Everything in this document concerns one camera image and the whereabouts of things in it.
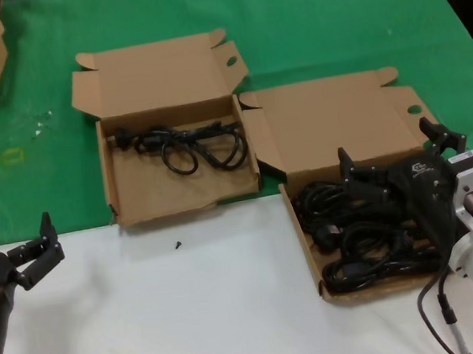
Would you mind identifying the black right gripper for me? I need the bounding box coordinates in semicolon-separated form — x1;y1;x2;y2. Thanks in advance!
334;112;473;268

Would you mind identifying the black power cord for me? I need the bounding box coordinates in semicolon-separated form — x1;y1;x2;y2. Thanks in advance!
319;243;451;296
308;207;435;263
295;172;394;230
106;114;249;183

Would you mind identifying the open flat cardboard box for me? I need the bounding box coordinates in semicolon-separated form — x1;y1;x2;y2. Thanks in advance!
236;61;460;310
64;25;266;232

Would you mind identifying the green table cloth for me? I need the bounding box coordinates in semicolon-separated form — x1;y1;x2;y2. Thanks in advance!
0;0;473;247

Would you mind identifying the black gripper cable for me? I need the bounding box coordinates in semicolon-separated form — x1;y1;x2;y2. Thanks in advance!
413;263;461;354

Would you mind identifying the black cable silver connector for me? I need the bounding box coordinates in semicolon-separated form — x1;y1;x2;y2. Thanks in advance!
437;288;468;354

